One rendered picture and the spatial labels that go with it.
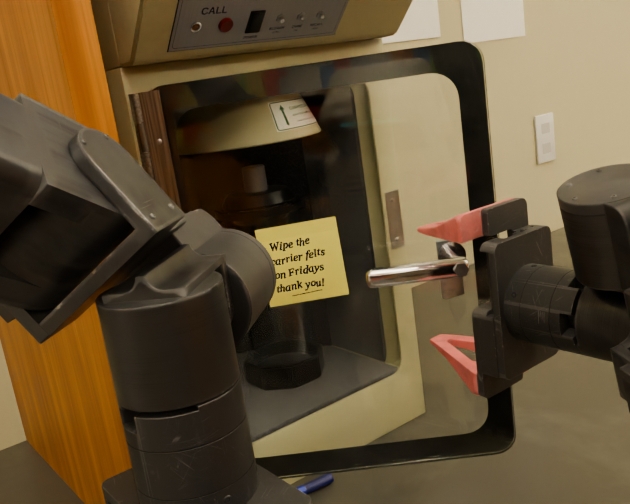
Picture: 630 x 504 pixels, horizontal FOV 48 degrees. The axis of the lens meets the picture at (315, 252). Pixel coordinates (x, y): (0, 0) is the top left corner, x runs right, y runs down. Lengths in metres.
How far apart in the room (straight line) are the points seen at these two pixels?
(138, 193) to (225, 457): 0.12
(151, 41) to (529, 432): 0.60
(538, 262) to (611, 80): 1.55
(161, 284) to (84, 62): 0.29
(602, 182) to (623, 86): 1.67
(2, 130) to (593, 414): 0.78
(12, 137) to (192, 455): 0.15
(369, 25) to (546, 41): 1.08
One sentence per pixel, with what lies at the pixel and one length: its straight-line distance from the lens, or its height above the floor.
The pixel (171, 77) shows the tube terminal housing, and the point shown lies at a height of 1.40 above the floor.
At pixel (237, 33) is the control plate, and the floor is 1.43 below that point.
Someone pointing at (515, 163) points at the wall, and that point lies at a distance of 1.74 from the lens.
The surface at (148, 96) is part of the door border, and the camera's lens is 0.67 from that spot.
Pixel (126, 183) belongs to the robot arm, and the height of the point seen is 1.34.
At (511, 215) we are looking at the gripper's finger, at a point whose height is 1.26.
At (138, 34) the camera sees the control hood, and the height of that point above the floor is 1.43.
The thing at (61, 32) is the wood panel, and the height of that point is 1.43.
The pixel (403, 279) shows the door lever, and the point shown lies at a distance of 0.62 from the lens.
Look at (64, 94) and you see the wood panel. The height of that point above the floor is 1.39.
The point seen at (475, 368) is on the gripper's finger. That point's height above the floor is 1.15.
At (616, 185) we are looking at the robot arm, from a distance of 0.45.
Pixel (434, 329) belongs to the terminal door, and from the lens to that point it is 0.69.
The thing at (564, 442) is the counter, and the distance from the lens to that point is 0.88.
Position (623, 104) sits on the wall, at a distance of 2.13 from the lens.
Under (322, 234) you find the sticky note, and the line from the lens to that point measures 0.66.
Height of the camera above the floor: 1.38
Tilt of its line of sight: 13 degrees down
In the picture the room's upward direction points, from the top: 8 degrees counter-clockwise
